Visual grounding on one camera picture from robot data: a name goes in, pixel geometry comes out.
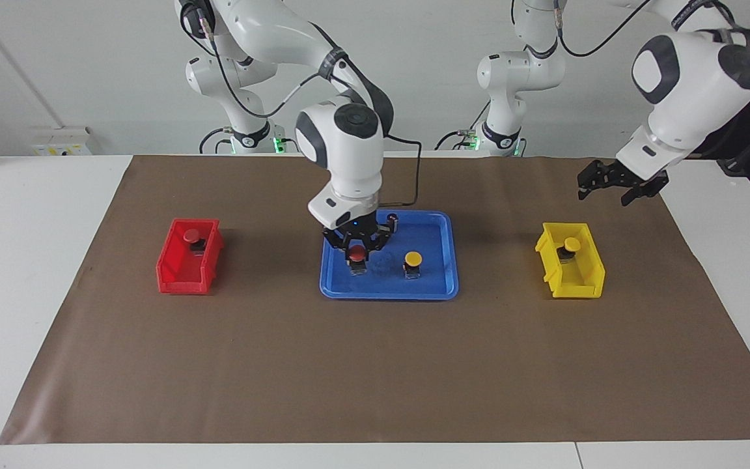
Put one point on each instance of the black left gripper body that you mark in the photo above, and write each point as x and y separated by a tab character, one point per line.
632	177

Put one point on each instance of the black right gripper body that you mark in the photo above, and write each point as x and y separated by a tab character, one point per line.
355	231

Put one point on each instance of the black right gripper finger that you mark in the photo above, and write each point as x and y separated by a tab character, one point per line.
380	236
337	244

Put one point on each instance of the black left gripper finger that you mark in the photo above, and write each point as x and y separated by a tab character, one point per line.
645	192
595	176

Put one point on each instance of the red push button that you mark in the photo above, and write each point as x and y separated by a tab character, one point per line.
192	236
357	254

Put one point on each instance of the yellow push button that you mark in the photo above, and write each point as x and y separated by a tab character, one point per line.
413	259
571	244

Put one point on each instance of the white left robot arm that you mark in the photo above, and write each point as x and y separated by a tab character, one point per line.
687	85

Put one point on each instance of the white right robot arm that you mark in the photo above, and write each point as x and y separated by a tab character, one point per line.
349	156

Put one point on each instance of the black cylindrical capacitor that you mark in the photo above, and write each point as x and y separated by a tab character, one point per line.
394	221

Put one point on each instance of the blue plastic tray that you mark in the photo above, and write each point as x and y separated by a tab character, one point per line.
427	286

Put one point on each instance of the yellow plastic bin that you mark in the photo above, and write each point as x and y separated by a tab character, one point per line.
573	290

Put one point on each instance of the brown paper table mat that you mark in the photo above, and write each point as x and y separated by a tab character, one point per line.
375	365

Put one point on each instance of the red plastic bin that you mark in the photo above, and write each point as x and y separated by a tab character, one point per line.
183	283

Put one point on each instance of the white wall socket box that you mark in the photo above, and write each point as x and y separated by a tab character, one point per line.
59	143

